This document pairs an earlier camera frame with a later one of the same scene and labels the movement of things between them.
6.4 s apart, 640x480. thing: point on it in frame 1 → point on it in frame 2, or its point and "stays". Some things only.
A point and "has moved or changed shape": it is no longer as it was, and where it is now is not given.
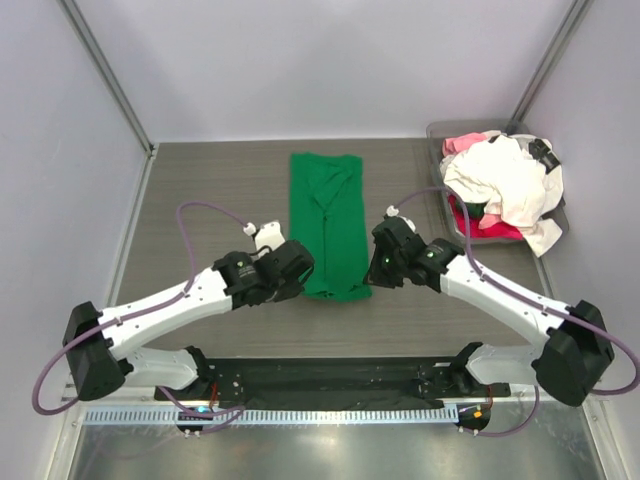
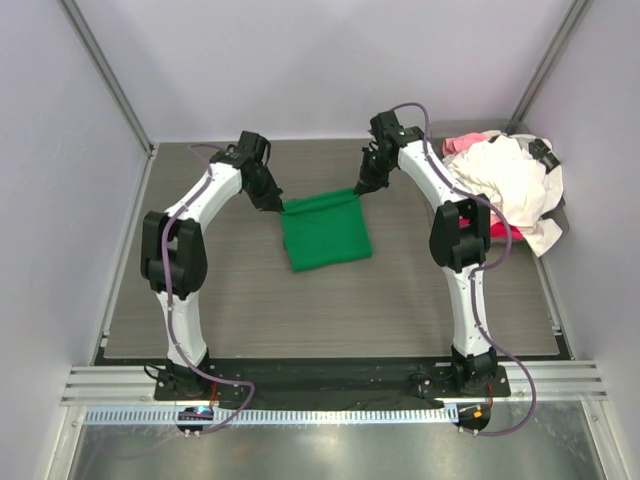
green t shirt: [328, 213] has moved or changed shape
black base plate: [334, 380] stays
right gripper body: [376, 265] → [372, 172]
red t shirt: [494, 230] stays
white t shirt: [503, 176] stays
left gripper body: [298, 270] → [265, 190]
